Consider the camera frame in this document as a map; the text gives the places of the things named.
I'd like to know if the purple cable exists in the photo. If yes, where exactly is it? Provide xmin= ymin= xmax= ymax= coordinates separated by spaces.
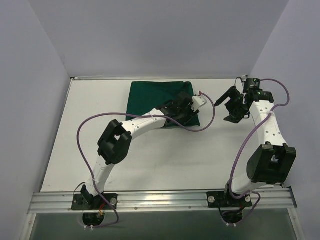
xmin=222 ymin=78 xmax=291 ymax=223
xmin=76 ymin=92 xmax=217 ymax=227

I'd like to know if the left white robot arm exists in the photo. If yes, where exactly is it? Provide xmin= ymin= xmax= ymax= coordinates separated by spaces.
xmin=80 ymin=92 xmax=207 ymax=210

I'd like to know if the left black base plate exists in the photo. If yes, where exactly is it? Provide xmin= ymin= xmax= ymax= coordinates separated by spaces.
xmin=71 ymin=193 xmax=118 ymax=211

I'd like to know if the green surgical drape cloth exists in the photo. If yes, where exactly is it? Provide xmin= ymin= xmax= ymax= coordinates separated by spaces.
xmin=126 ymin=81 xmax=194 ymax=116

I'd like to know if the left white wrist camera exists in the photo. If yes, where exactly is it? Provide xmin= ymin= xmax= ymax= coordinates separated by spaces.
xmin=191 ymin=91 xmax=207 ymax=112

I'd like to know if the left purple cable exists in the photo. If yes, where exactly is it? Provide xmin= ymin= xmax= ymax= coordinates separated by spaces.
xmin=76 ymin=92 xmax=217 ymax=227

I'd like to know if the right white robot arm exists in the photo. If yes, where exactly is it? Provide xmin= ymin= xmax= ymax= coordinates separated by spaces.
xmin=214 ymin=76 xmax=297 ymax=207

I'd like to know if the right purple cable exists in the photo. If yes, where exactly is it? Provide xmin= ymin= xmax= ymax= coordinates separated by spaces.
xmin=222 ymin=78 xmax=291 ymax=223

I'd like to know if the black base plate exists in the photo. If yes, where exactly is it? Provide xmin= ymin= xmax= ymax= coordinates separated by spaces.
xmin=71 ymin=193 xmax=118 ymax=211
xmin=206 ymin=190 xmax=253 ymax=209

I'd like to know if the aluminium front rail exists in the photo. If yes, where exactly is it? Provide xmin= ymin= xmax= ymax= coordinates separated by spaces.
xmin=28 ymin=186 xmax=298 ymax=214

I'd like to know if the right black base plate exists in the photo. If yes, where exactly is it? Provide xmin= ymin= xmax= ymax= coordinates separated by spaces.
xmin=206 ymin=190 xmax=253 ymax=209

